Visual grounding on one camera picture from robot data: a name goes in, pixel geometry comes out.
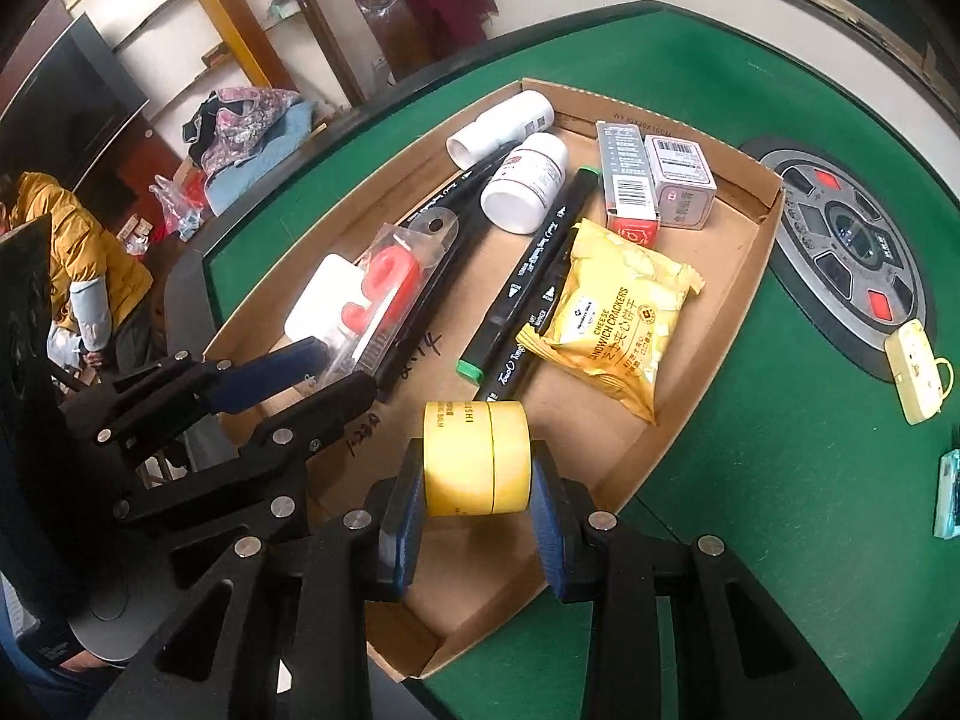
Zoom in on yellow tape roll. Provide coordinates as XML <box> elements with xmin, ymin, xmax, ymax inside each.
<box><xmin>423</xmin><ymin>401</ymin><xmax>532</xmax><ymax>517</ymax></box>

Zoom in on black marker green caps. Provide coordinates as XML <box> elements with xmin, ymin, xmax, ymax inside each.
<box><xmin>455</xmin><ymin>166</ymin><xmax>601</xmax><ymax>385</ymax></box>

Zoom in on red hooks plastic package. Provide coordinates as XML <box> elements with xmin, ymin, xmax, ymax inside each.
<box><xmin>296</xmin><ymin>208</ymin><xmax>459</xmax><ymax>395</ymax></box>

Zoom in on black marker yellow cap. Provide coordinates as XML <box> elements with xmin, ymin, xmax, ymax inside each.
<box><xmin>472</xmin><ymin>239</ymin><xmax>580</xmax><ymax>407</ymax></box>

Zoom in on teal tissue packet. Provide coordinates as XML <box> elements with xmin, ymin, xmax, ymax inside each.
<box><xmin>932</xmin><ymin>449</ymin><xmax>960</xmax><ymax>541</ymax></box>

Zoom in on black marker blue cap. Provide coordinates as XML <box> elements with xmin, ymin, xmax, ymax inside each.
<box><xmin>398</xmin><ymin>140</ymin><xmax>519</xmax><ymax>227</ymax></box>

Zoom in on white pill bottle red label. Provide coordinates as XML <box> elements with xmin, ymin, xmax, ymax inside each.
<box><xmin>480</xmin><ymin>132</ymin><xmax>568</xmax><ymax>234</ymax></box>

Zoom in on yellow cartoon toy pouch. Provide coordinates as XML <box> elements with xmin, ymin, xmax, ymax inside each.
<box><xmin>884</xmin><ymin>319</ymin><xmax>955</xmax><ymax>426</ymax></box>

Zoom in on yellow cheese cracker packet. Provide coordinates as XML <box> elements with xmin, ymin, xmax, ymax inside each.
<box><xmin>516</xmin><ymin>220</ymin><xmax>704</xmax><ymax>422</ymax></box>

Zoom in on plain white bottle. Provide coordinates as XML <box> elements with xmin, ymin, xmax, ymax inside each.
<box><xmin>446</xmin><ymin>89</ymin><xmax>555</xmax><ymax>169</ymax></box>

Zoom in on long silver barcode box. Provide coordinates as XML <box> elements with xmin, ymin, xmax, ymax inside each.
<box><xmin>596</xmin><ymin>121</ymin><xmax>659</xmax><ymax>249</ymax></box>

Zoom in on white pink medicine box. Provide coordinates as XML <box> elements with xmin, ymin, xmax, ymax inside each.
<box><xmin>644</xmin><ymin>135</ymin><xmax>718</xmax><ymax>229</ymax></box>

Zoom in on white charger plug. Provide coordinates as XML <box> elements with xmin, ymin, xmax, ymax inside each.
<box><xmin>283</xmin><ymin>254</ymin><xmax>370</xmax><ymax>351</ymax></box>

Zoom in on person in yellow jacket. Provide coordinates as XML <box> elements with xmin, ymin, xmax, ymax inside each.
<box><xmin>2</xmin><ymin>172</ymin><xmax>163</xmax><ymax>380</ymax></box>

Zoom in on pile of clothes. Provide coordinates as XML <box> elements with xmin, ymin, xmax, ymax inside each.
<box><xmin>181</xmin><ymin>86</ymin><xmax>314</xmax><ymax>216</ymax></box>

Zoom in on cardboard tray box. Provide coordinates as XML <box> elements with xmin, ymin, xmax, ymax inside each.
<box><xmin>202</xmin><ymin>76</ymin><xmax>786</xmax><ymax>683</ymax></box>

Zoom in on wooden chair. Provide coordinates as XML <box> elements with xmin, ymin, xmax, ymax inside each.
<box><xmin>296</xmin><ymin>0</ymin><xmax>443</xmax><ymax>106</ymax></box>

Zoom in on round tire pattern mat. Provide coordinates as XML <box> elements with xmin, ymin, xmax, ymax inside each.
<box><xmin>740</xmin><ymin>135</ymin><xmax>935</xmax><ymax>382</ymax></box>

